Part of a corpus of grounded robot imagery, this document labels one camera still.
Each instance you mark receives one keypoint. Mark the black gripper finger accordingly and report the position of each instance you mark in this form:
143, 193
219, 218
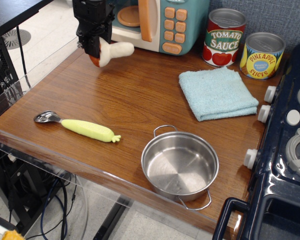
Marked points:
91, 46
81, 42

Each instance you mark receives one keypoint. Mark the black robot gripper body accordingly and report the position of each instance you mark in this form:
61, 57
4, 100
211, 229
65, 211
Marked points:
94, 17

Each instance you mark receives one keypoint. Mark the plush mushroom toy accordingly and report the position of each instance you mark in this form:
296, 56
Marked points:
108, 51

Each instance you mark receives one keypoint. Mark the teal toy microwave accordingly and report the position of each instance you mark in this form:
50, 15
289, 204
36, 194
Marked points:
165, 26

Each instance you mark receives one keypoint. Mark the white stove knob top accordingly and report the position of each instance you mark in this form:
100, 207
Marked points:
269, 94

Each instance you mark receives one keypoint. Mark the white stove knob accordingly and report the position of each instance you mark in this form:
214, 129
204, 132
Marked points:
269, 94
264, 113
250, 158

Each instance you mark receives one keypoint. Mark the dark blue toy stove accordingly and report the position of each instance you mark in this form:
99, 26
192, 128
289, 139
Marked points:
272, 210

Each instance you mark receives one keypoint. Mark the black desk at left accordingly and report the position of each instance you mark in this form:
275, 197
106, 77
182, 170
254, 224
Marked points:
12, 14

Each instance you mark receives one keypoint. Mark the clear acrylic table guard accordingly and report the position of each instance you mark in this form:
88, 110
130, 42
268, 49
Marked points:
132, 96

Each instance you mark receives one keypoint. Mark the tomato sauce can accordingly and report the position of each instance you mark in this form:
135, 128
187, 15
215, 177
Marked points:
224, 32

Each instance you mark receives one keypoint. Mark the light blue folded cloth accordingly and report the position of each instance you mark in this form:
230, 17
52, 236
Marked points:
216, 94

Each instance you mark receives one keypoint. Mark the silver metal pot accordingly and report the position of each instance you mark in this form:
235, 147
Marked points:
180, 166

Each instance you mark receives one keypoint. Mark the pineapple slices can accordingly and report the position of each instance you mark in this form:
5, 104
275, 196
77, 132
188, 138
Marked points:
262, 54

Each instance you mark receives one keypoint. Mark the white stove knob middle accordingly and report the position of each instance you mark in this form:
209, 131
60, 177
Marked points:
264, 113

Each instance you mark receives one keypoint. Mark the white stove knob bottom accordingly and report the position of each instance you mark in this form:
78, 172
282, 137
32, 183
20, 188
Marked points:
250, 158

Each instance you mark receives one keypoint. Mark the yellow fuzzy object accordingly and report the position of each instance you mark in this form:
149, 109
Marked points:
12, 235

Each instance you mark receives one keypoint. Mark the spoon with green handle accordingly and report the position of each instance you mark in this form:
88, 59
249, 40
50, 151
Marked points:
85, 128

